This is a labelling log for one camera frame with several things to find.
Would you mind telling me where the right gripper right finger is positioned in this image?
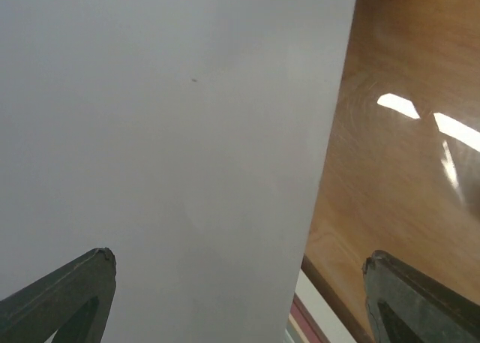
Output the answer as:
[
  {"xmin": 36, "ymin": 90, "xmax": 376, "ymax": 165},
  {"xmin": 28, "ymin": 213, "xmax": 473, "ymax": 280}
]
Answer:
[{"xmin": 362, "ymin": 250, "xmax": 479, "ymax": 342}]

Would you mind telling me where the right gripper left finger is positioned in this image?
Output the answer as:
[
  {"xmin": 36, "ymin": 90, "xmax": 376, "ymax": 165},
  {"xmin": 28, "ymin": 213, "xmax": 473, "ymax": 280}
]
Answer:
[{"xmin": 1, "ymin": 248, "xmax": 116, "ymax": 342}]

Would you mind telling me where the white mat board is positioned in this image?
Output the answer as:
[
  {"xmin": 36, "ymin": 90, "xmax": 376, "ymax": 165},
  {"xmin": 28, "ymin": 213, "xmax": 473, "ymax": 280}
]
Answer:
[{"xmin": 295, "ymin": 270, "xmax": 356, "ymax": 343}]

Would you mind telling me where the pink picture frame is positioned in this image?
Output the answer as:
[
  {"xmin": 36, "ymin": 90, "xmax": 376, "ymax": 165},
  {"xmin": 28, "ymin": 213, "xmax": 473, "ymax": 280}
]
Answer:
[{"xmin": 283, "ymin": 293, "xmax": 330, "ymax": 343}]

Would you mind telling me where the red forest photo print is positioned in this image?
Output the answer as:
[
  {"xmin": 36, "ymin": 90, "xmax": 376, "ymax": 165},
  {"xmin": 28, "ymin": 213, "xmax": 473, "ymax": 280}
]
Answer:
[{"xmin": 1, "ymin": 0, "xmax": 356, "ymax": 342}]

